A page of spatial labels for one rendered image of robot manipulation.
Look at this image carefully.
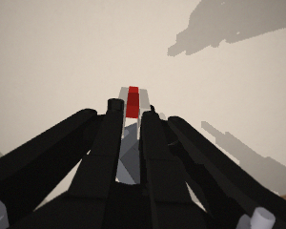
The red cylinder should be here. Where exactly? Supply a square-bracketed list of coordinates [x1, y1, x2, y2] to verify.
[126, 86, 139, 118]

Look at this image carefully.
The grey flat panel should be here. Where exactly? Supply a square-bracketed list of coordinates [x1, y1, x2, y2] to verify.
[116, 122, 140, 184]

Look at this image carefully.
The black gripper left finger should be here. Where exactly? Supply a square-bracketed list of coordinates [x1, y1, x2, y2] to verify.
[0, 87, 129, 229]

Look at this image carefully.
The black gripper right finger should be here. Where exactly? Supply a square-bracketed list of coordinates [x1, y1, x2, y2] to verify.
[137, 89, 286, 229]

